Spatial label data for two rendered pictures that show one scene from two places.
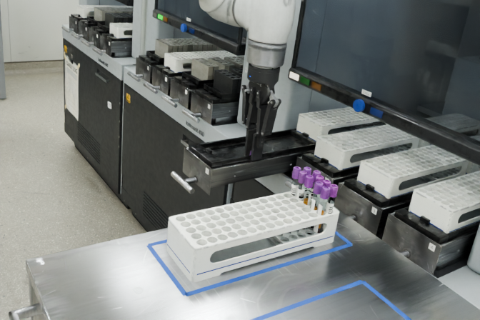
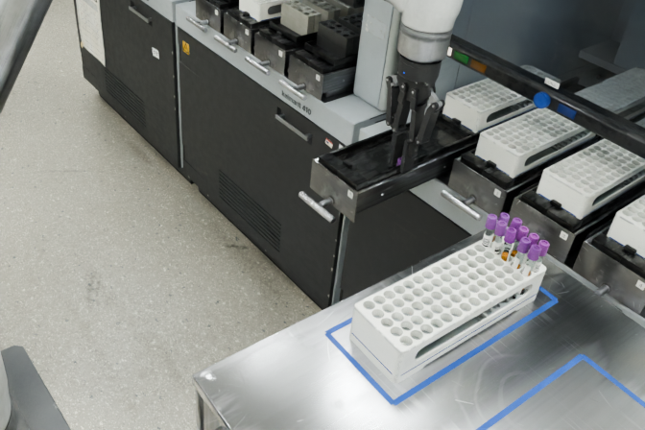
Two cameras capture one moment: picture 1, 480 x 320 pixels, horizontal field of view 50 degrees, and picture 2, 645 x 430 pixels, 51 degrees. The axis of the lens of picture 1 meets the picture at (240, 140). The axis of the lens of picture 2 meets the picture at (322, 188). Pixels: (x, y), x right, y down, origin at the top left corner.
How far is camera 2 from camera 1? 32 cm
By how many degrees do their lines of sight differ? 15
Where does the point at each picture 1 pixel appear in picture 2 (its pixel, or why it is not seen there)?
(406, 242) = (607, 275)
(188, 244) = (392, 346)
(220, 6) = not seen: outside the picture
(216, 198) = not seen: hidden behind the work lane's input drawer
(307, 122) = (459, 106)
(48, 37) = not seen: outside the picture
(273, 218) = (472, 288)
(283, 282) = (495, 370)
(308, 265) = (517, 339)
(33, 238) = (82, 236)
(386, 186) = (579, 204)
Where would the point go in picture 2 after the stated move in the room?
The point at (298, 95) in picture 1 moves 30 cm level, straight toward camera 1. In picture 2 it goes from (445, 67) to (459, 139)
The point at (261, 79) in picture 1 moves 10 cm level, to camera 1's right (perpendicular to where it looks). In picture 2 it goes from (419, 77) to (475, 81)
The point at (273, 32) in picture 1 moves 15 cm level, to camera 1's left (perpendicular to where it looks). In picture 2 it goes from (440, 19) to (348, 12)
